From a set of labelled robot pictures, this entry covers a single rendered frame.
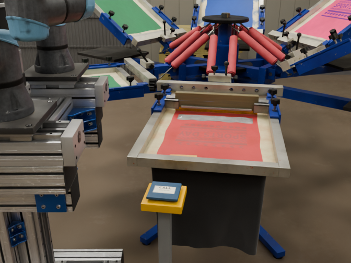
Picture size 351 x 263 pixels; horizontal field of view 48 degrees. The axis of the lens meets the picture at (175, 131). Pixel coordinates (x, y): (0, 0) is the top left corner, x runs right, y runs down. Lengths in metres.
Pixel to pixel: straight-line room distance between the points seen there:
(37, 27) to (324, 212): 2.59
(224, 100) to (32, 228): 1.03
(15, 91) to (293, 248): 2.02
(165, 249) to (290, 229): 1.55
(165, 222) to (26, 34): 0.77
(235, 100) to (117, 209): 1.39
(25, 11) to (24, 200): 0.65
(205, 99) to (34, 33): 1.24
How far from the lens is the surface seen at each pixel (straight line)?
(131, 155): 1.46
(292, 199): 3.15
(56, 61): 1.56
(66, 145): 1.10
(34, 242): 1.64
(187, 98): 1.94
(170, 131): 1.75
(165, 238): 1.36
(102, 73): 2.74
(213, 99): 1.93
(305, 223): 2.91
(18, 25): 0.82
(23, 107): 1.13
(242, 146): 1.63
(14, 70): 1.11
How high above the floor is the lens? 1.64
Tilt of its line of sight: 23 degrees down
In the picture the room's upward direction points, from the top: straight up
